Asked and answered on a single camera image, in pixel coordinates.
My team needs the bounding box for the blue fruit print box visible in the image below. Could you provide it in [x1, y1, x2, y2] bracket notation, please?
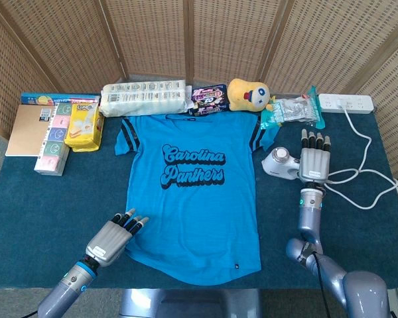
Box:
[21, 91, 101, 107]

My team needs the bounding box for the dark purple snack package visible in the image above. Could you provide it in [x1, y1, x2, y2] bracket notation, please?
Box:
[187, 83, 230, 117]

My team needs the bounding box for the clear teal-edged plastic bag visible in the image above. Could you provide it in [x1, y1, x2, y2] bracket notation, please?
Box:
[278, 85, 326, 130]

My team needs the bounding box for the rattan folding screen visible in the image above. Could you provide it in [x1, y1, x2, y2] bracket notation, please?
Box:
[0, 0, 398, 186]

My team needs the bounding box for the pastel tissue box multipack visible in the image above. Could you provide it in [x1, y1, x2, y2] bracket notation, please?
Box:
[33, 101, 74, 177]

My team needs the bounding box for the white handheld garment steamer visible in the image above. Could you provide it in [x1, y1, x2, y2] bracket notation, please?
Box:
[261, 146, 302, 182]

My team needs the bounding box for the brown notebook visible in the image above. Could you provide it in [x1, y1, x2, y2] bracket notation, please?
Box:
[5, 104, 56, 158]

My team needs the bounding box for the white tissue roll pack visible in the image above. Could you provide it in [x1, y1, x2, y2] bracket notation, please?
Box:
[98, 79, 190, 118]

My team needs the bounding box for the yellow plush toy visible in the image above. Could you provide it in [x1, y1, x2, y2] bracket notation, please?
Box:
[227, 78, 276, 112]

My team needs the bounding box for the mint green snack bag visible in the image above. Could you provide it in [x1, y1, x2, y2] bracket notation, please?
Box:
[260, 99, 288, 131]

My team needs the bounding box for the white power cable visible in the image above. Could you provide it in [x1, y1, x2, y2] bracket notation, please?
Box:
[324, 105, 398, 209]

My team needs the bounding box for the white power strip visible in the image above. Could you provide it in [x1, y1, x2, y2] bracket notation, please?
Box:
[318, 93, 375, 115]

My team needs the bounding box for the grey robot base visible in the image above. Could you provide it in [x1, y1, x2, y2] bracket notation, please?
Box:
[119, 288, 263, 318]

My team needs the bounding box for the yellow biscuit bag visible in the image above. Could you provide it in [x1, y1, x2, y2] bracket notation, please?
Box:
[64, 101, 105, 152]

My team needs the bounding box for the dark teal carpet cover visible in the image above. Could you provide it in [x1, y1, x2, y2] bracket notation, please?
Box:
[0, 109, 398, 289]

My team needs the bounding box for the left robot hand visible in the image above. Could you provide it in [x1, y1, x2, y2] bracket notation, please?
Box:
[85, 208, 150, 268]

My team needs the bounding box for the blue Carolina Panthers T-shirt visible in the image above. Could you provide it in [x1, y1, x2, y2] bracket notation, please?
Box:
[114, 112, 280, 286]

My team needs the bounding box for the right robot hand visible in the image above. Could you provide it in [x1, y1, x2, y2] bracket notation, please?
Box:
[298, 128, 332, 184]

